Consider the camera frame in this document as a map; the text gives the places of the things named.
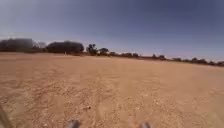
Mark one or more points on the row of trees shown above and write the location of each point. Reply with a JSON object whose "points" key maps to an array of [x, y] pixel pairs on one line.
{"points": [[156, 57]]}

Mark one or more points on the dark building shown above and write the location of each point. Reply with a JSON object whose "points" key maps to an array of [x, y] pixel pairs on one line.
{"points": [[16, 44], [65, 47]]}

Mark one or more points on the robot's own part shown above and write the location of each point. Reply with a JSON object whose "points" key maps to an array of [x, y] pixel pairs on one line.
{"points": [[72, 124], [145, 125]]}

